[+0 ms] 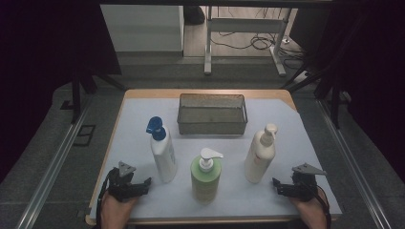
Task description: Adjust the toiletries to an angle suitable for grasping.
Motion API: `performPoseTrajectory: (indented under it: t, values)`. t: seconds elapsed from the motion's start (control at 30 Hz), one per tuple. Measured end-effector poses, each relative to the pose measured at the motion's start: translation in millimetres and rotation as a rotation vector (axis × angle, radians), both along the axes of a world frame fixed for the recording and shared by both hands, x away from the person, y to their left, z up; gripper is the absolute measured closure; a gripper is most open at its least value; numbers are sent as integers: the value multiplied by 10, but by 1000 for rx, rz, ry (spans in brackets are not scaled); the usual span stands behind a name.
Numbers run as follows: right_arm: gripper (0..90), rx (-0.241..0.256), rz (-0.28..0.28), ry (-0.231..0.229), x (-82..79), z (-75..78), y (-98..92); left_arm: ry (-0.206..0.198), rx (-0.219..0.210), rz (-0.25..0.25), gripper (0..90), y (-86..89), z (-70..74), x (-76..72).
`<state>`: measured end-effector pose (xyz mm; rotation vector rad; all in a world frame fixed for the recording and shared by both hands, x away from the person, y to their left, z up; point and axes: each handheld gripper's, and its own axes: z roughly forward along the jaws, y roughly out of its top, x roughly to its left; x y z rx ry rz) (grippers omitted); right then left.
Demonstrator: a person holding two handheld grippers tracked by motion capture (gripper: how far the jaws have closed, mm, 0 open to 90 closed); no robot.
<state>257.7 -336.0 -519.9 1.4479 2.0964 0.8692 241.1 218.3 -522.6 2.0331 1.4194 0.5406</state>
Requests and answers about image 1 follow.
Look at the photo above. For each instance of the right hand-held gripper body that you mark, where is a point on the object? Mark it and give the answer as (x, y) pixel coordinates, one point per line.
(302, 189)

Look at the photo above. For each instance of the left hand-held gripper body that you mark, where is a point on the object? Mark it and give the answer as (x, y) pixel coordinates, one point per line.
(122, 187)

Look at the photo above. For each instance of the cream pump bottle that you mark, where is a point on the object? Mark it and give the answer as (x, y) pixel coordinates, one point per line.
(259, 159)

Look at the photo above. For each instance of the white bottle with blue pump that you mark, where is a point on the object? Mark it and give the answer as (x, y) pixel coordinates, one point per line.
(164, 156)

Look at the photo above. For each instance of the green pump bottle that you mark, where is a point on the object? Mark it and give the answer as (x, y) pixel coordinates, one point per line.
(205, 181)

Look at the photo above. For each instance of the person's right hand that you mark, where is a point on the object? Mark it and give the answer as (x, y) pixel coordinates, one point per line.
(312, 213)

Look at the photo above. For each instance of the person's left hand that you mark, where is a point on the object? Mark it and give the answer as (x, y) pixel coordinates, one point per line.
(116, 213)

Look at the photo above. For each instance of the white table mat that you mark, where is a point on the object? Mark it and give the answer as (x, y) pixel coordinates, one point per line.
(229, 197)

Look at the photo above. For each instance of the black metal stand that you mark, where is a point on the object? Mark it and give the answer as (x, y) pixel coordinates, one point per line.
(75, 95)
(334, 105)

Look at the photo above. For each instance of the white power strip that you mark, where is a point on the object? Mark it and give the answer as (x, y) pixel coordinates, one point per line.
(286, 40)

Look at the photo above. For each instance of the white cabinet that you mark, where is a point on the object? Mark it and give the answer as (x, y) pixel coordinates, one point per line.
(143, 28)

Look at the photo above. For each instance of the black rounded object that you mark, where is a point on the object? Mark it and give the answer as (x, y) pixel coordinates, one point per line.
(194, 15)

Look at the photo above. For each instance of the aluminium rail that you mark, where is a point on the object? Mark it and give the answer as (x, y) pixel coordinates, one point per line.
(54, 165)
(350, 162)

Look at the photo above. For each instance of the black floor socket frame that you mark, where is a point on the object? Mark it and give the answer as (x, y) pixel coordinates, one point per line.
(85, 135)

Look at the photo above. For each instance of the white metal desk frame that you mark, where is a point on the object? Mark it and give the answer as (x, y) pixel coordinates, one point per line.
(246, 24)

